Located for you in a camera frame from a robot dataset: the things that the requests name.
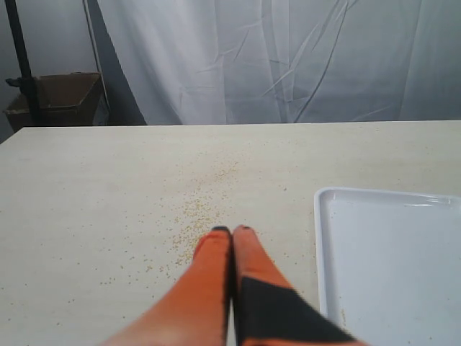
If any black stand pole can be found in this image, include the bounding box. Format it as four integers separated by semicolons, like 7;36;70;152
4;0;42;125

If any white rectangular plastic tray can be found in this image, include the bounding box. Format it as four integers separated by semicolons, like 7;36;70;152
314;187;460;345

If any white backdrop cloth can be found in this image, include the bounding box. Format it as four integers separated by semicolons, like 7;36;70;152
84;1;460;125

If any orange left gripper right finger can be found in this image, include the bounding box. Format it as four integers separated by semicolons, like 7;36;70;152
233;226;364;345

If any brown cardboard box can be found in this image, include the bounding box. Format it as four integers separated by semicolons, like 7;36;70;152
4;73;103;132

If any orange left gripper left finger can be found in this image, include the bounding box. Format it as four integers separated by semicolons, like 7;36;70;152
103;226;231;345

